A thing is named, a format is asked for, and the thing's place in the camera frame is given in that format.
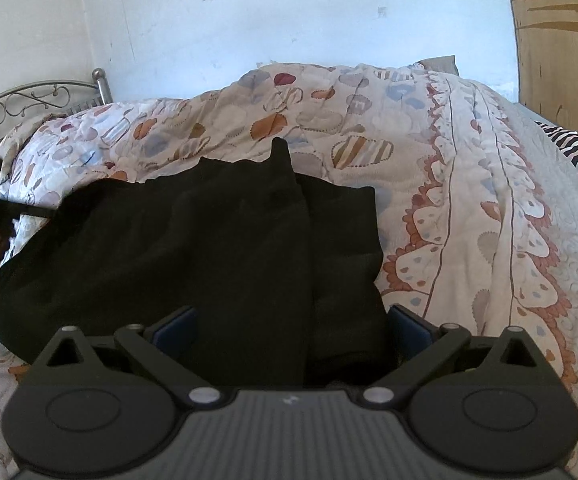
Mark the printed patchwork quilt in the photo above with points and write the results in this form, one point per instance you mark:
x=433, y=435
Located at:
x=469, y=185

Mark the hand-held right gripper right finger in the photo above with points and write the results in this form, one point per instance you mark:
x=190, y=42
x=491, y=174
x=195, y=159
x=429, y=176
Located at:
x=410, y=332

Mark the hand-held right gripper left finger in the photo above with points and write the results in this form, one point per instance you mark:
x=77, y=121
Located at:
x=176, y=331

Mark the grey pillow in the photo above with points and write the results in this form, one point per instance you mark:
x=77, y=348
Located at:
x=439, y=63

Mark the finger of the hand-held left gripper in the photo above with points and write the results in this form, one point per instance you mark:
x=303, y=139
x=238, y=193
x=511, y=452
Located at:
x=29, y=209

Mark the black garment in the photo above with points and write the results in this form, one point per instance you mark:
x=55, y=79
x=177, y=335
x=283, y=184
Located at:
x=194, y=250

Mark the metal bed headboard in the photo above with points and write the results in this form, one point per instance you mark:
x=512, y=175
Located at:
x=34, y=97

